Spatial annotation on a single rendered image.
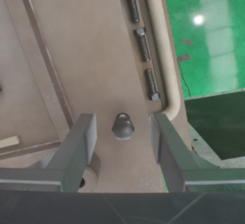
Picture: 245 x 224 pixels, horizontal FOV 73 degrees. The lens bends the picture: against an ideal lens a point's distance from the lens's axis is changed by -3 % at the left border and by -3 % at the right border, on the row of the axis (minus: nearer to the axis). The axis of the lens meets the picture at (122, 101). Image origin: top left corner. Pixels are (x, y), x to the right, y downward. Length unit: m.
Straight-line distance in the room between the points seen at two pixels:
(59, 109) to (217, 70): 1.65
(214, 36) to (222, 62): 0.24
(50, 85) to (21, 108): 0.05
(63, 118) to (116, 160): 0.08
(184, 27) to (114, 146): 1.49
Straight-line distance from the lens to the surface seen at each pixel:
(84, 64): 0.17
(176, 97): 0.30
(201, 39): 1.67
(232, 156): 0.50
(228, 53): 1.78
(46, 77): 0.17
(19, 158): 0.21
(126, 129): 0.15
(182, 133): 0.35
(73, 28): 0.17
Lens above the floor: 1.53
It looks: 74 degrees down
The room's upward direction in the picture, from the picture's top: 179 degrees counter-clockwise
